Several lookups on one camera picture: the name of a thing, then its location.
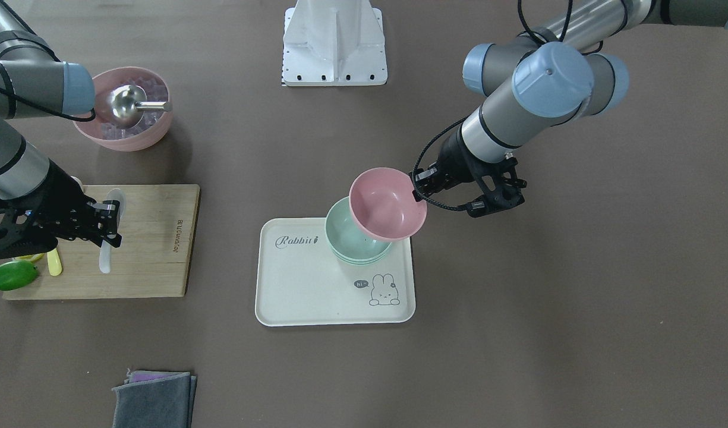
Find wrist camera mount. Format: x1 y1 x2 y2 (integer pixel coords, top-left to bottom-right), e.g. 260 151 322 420
0 199 58 260
466 155 527 218

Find grey and purple cloth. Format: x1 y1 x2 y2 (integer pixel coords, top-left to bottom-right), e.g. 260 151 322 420
112 370 197 427

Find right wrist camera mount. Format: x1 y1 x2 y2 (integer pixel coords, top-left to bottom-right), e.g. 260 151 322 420
0 199 58 260

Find wooden cutting board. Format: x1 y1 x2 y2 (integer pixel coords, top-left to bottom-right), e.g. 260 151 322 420
3 184 200 300

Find green lime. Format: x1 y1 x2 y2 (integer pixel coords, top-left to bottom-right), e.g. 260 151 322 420
0 260 39 291

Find metal ice scoop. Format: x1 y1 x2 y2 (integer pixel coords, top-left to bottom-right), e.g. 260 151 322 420
94 84 172 129

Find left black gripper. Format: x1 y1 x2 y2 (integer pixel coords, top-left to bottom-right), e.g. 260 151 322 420
410 130 489 202

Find yellow plastic knife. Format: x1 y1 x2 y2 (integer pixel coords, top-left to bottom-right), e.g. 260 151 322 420
13 248 63 276

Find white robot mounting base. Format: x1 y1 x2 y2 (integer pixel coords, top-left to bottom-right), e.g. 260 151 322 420
281 1 388 87

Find white ceramic spoon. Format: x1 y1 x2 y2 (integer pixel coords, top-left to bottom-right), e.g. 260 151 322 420
99 188 127 274

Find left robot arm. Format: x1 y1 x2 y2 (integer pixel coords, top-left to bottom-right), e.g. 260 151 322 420
410 1 728 217

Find small pink bowl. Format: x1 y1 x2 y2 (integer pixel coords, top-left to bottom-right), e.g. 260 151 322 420
348 167 428 242

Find green stacked bowls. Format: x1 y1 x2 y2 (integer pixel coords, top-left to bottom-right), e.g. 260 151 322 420
324 197 392 265

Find cream rabbit tray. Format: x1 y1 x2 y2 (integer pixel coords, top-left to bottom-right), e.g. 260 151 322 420
254 218 417 327

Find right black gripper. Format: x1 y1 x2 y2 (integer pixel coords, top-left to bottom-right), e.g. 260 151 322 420
19 161 122 247

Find pink bowl with ice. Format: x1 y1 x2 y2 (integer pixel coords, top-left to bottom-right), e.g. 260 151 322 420
74 66 173 152

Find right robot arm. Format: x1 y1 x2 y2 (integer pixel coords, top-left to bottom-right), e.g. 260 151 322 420
0 1 124 259

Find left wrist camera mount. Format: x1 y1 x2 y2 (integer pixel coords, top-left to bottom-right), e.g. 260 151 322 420
466 155 527 218

